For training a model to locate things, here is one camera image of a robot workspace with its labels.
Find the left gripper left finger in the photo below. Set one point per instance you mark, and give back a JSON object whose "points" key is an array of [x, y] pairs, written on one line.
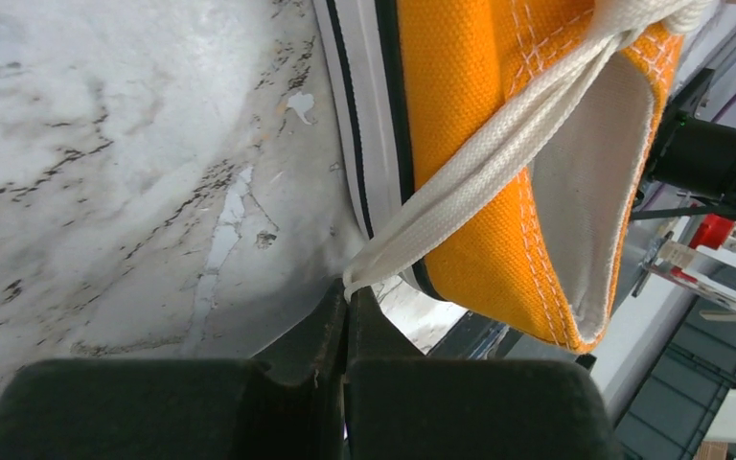
{"points": [[283, 403]]}

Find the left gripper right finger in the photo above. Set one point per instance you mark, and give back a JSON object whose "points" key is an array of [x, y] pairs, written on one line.
{"points": [[401, 404]]}

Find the orange canvas sneaker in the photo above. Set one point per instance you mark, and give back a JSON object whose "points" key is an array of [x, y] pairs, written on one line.
{"points": [[414, 80]]}

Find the white shoelace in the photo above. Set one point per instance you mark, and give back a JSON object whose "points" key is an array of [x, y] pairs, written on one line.
{"points": [[510, 140]]}

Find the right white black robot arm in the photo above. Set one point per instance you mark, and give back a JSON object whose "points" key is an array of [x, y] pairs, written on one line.
{"points": [[693, 155]]}

